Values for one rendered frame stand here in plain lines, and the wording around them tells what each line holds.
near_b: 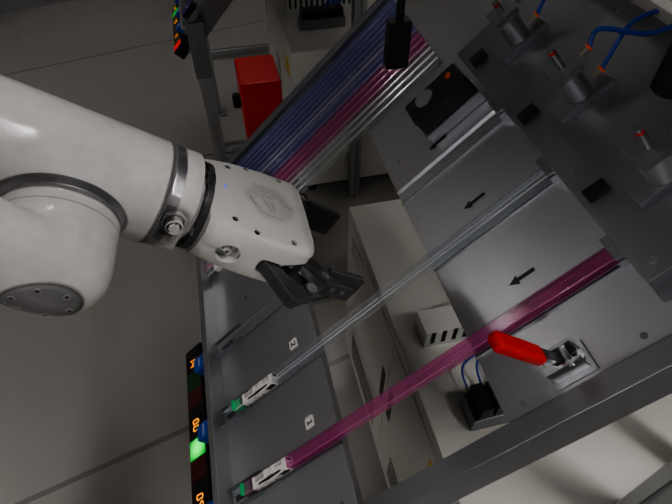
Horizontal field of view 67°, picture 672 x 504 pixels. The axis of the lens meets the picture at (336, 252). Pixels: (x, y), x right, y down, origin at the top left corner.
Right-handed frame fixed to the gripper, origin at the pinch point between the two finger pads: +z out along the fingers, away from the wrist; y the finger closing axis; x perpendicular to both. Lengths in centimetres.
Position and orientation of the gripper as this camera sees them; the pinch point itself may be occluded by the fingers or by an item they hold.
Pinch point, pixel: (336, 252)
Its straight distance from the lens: 51.1
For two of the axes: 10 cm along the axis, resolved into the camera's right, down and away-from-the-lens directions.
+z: 7.9, 2.6, 5.6
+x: -5.7, 6.5, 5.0
